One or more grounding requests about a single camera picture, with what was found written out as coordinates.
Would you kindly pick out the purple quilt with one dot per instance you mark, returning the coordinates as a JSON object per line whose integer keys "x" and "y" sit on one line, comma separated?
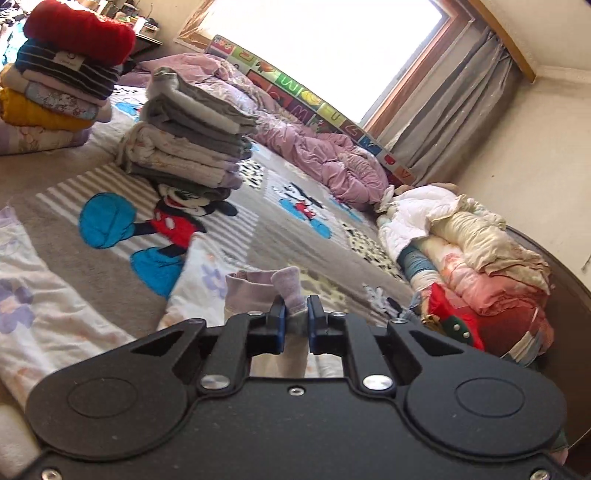
{"x": 323, "y": 157}

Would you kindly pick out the white floral pajama garment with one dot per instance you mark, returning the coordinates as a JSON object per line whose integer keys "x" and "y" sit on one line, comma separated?
{"x": 60, "y": 314}

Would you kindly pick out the grey curtain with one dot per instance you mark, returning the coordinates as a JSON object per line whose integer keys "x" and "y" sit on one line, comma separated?
{"x": 452, "y": 106}

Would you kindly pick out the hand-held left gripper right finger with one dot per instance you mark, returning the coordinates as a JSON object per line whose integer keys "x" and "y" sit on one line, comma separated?
{"x": 314, "y": 323}

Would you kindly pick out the red pink quilted garment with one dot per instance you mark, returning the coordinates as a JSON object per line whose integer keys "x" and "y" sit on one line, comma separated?
{"x": 508, "y": 323}

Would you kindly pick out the wooden curtain box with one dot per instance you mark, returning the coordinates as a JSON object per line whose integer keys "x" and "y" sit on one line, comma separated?
{"x": 508, "y": 41}

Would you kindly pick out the stack of folded colourful clothes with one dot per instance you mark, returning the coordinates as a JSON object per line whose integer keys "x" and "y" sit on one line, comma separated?
{"x": 69, "y": 69}

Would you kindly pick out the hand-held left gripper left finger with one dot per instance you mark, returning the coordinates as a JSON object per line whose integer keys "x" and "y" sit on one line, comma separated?
{"x": 278, "y": 323}

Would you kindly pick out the cream fluffy garment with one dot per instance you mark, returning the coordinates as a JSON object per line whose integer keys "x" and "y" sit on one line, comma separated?
{"x": 485, "y": 240}

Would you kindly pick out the green red knitted sweater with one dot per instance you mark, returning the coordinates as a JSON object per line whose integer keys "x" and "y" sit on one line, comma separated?
{"x": 450, "y": 318}

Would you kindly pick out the dark wooden desk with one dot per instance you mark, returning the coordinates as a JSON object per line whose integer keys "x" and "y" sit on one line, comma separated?
{"x": 147, "y": 39}

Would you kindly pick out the printed cartoon blanket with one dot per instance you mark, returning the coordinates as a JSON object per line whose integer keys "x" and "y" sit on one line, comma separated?
{"x": 286, "y": 230}

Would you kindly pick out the stack of folded grey clothes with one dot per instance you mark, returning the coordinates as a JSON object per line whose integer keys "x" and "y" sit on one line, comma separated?
{"x": 184, "y": 138}

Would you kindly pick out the blue denim garment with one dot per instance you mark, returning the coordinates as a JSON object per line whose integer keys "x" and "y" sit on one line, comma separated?
{"x": 415, "y": 265}

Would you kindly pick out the colourful alphabet foam board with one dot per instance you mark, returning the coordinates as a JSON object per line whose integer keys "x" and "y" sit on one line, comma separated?
{"x": 295, "y": 99}

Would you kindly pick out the window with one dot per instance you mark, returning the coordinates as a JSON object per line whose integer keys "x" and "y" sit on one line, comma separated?
{"x": 346, "y": 46}

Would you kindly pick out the white padded jacket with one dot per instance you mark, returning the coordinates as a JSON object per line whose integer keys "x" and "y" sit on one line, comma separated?
{"x": 411, "y": 221}

